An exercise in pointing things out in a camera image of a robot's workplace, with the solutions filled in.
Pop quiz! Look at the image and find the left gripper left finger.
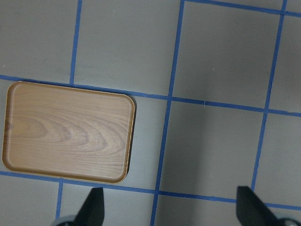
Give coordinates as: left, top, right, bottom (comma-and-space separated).
73, 188, 104, 226

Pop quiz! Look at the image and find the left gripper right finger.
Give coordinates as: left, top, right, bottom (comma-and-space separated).
236, 186, 282, 226

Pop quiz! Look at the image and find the wooden serving tray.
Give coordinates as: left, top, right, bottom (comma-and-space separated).
2, 81, 136, 184

